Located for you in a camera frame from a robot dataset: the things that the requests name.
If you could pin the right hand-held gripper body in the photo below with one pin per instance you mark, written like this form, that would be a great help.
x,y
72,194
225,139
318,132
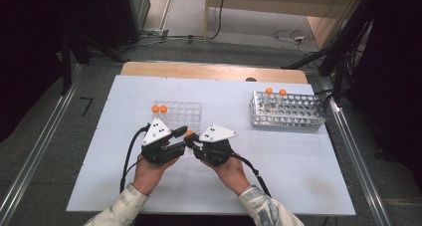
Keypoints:
x,y
214,149

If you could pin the black cabinet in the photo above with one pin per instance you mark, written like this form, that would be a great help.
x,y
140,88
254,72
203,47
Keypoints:
x,y
126,13

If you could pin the metal floor rail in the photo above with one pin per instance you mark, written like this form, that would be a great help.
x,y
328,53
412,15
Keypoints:
x,y
40,136
358,159

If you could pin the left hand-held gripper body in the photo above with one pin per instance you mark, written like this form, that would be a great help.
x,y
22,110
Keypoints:
x,y
156,151

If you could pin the orange capped test tube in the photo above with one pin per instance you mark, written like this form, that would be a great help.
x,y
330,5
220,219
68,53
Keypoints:
x,y
269,91
189,133
282,92
163,109
155,109

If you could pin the black stand legs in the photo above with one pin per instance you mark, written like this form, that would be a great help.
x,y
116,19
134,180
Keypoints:
x,y
66,63

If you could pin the perforated metal tube rack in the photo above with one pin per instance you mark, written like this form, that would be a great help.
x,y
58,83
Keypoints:
x,y
292,114

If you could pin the light wooden furniture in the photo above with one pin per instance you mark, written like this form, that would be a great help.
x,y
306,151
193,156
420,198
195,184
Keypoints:
x,y
282,2

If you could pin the person's left hand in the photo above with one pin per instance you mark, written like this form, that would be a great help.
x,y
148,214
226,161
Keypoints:
x,y
151,176

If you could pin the clear plastic tube rack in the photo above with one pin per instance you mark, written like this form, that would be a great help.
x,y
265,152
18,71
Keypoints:
x,y
184,114

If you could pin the person's right hand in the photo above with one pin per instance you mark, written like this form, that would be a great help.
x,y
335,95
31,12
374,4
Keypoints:
x,y
232,174

